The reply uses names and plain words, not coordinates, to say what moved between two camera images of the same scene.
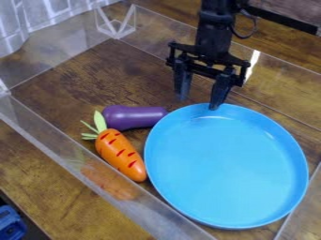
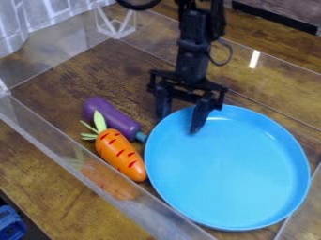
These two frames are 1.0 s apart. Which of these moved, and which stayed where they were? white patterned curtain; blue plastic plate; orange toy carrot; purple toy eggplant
Moved: purple toy eggplant
Stayed: white patterned curtain; orange toy carrot; blue plastic plate
